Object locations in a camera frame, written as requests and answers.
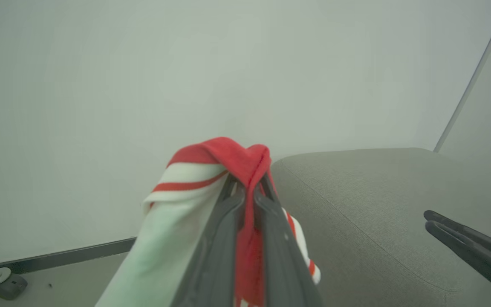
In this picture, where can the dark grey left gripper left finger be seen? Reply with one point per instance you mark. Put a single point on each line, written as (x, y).
(215, 273)

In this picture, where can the black baseboard strip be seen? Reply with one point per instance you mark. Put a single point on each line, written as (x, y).
(66, 256)

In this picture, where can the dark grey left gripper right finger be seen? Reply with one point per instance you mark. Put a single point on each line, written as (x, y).
(284, 273)

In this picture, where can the red and white jersey garment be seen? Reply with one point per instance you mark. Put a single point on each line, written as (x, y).
(173, 238)

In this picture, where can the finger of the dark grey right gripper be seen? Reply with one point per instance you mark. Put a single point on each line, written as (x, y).
(484, 264)
(475, 238)

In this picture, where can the grey fabric sofa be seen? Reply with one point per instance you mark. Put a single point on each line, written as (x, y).
(377, 213)

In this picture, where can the grey wall edge trim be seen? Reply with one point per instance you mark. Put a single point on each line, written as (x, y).
(471, 81)

